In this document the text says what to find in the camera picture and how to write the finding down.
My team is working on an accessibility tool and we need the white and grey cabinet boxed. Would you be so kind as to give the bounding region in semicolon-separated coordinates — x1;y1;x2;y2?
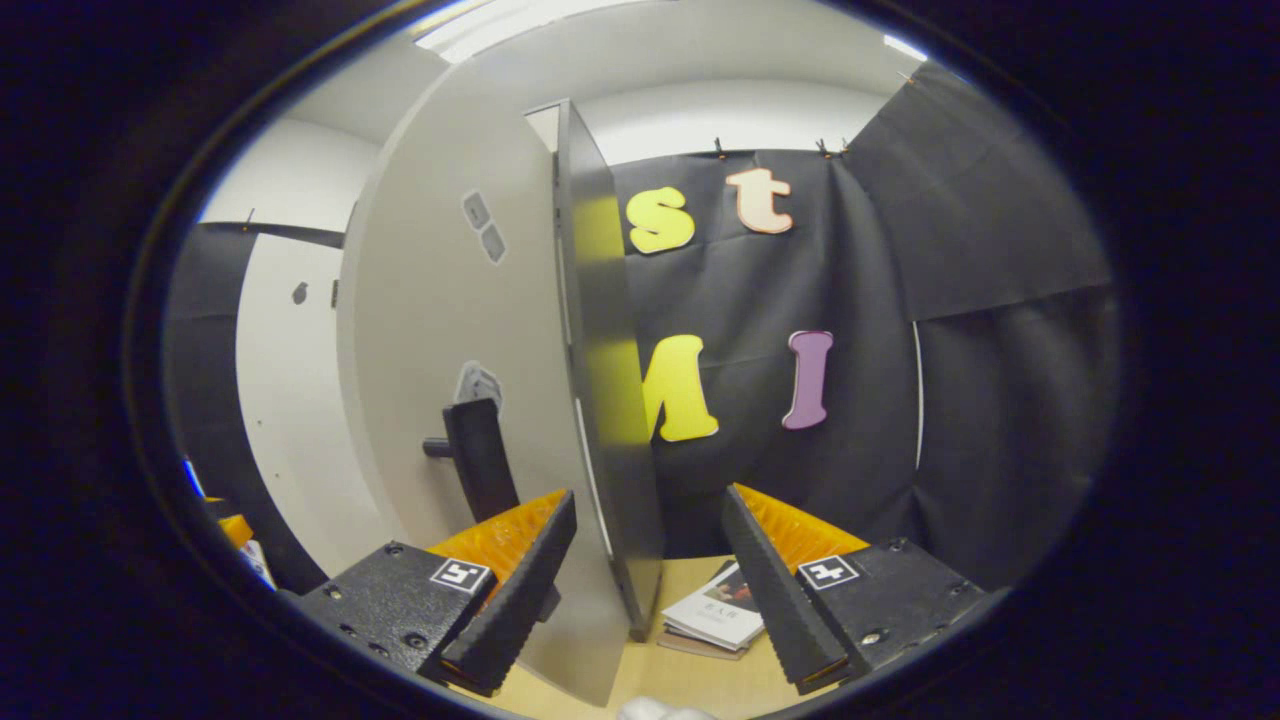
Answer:
525;98;668;643

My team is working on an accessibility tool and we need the white book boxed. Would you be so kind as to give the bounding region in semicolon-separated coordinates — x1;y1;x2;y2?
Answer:
661;560;768;653

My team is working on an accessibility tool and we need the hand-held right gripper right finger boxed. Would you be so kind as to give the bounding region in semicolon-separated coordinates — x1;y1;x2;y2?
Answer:
722;484;1001;697

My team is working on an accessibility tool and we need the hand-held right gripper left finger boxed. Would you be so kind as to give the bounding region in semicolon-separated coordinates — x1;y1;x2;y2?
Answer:
297;487;578;698

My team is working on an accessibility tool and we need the black door handle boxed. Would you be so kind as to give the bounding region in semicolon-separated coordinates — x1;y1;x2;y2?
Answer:
423;398;561;623

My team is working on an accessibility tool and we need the white cabinet door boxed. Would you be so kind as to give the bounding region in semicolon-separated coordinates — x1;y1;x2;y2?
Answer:
337;60;626;708
235;235;406;579

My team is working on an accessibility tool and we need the brown book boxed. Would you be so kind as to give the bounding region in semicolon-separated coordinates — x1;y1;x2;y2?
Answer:
657;630;749;662

